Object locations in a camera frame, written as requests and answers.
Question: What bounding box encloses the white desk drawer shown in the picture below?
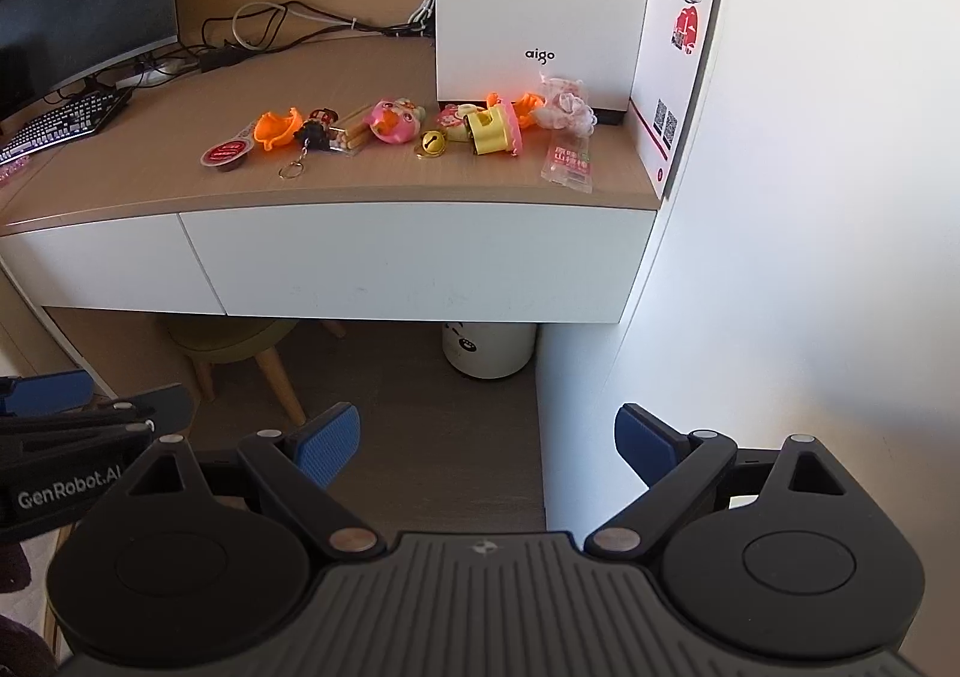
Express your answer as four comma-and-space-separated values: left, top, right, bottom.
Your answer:
182, 202, 654, 323

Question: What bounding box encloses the red round jelly cup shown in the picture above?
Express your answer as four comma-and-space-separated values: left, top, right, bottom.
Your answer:
200, 137, 254, 172

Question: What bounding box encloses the metal key ring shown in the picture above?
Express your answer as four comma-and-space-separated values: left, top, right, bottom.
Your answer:
277, 142, 311, 183

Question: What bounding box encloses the orange plastic toy piece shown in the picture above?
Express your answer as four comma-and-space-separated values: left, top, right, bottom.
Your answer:
252, 106, 304, 152

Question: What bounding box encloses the clear red snack packet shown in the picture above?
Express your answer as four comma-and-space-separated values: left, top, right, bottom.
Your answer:
540, 131, 592, 194

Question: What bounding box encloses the dark doll keychain figure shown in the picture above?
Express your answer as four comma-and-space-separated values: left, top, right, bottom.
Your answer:
295, 108, 338, 152

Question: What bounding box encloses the wooden stick bundle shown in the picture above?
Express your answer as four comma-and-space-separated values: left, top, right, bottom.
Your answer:
327, 105, 373, 155

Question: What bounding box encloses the gold bell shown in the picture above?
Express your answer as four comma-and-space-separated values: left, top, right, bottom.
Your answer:
415, 129, 448, 158

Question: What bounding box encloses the pink round plush toy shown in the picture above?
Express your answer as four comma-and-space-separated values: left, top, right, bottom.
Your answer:
364, 98, 427, 145

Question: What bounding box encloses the yellow pink toy cup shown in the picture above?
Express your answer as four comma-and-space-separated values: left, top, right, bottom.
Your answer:
466, 101, 523, 157

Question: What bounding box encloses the red white round lid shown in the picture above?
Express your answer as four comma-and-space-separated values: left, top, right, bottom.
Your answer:
436, 103, 475, 142

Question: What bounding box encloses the orange translucent plastic toy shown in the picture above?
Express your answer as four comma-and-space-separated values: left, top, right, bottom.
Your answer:
485, 92, 545, 131

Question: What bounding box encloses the green wooden-legged chair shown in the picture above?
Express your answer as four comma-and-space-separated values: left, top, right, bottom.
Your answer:
163, 314, 308, 427

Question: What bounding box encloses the white left drawer front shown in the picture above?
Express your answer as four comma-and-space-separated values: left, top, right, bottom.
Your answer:
2, 215, 223, 314

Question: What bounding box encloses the black keyboard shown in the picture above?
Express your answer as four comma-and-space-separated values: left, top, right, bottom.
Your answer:
2, 89, 132, 165

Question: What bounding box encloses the black power adapter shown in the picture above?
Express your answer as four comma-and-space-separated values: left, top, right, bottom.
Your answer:
197, 44, 252, 72

